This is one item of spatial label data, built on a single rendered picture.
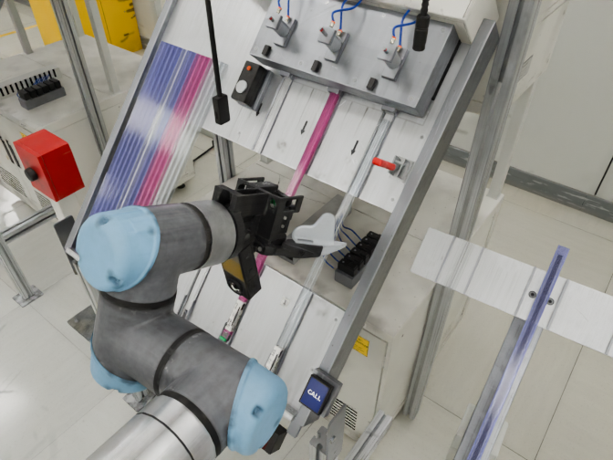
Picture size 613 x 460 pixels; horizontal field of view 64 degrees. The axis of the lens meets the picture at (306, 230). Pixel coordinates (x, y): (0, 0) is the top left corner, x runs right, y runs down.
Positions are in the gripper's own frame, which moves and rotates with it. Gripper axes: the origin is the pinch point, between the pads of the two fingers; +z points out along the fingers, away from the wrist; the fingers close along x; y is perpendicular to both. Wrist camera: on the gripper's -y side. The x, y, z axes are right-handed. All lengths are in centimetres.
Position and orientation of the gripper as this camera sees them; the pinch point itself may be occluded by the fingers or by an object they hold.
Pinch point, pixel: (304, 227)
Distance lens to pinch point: 74.2
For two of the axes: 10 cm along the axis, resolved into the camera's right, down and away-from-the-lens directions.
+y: 2.8, -9.1, -3.1
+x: -7.9, -4.0, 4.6
